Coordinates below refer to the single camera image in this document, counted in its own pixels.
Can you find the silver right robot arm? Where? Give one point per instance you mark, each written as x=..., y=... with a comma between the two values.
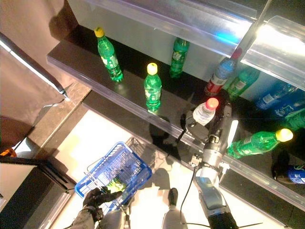
x=212, y=200

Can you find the blue plastic shopping basket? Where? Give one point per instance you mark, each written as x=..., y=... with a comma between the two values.
x=124, y=162

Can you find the water bottle red cap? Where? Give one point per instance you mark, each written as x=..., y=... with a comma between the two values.
x=220, y=74
x=205, y=114

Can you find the silver left robot leg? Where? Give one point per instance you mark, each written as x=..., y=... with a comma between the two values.
x=114, y=220

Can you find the grey shelf board clear rail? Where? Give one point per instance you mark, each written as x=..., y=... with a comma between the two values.
x=190, y=19
x=281, y=47

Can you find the pinkish brown curtain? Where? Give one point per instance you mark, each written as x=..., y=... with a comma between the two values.
x=23, y=19

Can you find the dark diagonal bar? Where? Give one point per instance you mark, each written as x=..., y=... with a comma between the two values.
x=31, y=64

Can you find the black right robot foot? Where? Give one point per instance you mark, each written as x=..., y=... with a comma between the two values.
x=173, y=196

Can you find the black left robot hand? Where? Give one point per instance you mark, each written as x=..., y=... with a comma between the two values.
x=95, y=198

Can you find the black shelf board clear rail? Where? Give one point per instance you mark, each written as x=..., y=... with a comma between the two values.
x=83, y=59
x=262, y=164

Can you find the Pepsi cola bottle blue cap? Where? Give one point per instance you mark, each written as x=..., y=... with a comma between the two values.
x=295, y=175
x=269, y=97
x=288, y=109

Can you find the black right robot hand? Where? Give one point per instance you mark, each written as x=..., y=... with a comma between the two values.
x=222, y=124

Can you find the silver robot leg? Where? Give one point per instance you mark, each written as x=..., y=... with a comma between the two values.
x=170, y=220
x=114, y=220

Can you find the green Sprite bottle yellow cap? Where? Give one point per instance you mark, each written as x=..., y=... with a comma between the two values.
x=178, y=59
x=296, y=119
x=152, y=90
x=243, y=81
x=255, y=144
x=108, y=57
x=116, y=186

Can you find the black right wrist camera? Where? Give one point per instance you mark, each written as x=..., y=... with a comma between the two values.
x=196, y=162

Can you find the silver right robot leg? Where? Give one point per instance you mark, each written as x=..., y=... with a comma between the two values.
x=170, y=220

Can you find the small orange object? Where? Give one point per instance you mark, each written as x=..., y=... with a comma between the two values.
x=8, y=152

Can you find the black side cabinet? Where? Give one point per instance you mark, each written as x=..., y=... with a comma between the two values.
x=23, y=202

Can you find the black shelf base plinth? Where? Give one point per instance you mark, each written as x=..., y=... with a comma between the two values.
x=114, y=115

